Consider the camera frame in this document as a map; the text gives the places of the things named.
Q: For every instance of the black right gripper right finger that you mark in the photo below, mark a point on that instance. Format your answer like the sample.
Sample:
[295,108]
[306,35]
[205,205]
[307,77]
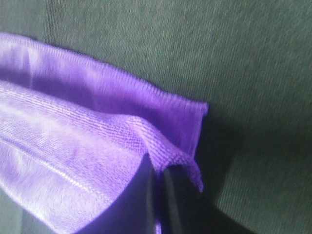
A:
[187,211]

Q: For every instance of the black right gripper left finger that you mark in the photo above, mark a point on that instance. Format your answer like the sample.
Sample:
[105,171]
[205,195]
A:
[133,211]

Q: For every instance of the purple microfiber towel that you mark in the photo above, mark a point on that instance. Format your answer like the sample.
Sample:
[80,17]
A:
[73,132]

